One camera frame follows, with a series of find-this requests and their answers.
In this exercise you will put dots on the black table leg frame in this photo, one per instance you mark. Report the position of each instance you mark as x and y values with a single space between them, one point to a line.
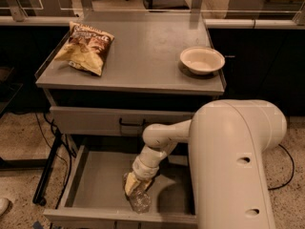
31 164

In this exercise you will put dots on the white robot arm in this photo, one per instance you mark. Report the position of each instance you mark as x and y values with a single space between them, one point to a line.
226 139

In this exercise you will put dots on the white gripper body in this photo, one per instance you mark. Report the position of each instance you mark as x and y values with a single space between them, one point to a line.
144 171

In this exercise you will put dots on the black drawer handle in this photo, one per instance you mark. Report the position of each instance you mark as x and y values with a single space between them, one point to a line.
123 123

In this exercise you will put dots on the white shoe tip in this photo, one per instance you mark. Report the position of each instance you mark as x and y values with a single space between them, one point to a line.
4 205

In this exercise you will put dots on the yellow brown chip bag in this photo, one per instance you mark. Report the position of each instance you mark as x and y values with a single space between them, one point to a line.
87 48

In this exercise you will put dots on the closed grey top drawer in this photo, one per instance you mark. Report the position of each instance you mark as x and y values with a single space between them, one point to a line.
101 121

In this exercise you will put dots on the open grey middle drawer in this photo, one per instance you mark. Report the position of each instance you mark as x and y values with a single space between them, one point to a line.
95 198

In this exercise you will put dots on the white paper bowl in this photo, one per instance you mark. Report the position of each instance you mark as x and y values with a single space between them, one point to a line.
202 60

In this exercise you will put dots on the white horizontal rail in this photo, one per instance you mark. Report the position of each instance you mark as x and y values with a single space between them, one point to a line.
253 24

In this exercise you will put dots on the clear plastic water bottle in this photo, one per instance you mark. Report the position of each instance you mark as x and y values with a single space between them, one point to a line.
139 199

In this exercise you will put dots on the grey metal drawer cabinet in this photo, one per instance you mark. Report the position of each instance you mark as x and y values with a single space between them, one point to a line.
142 71

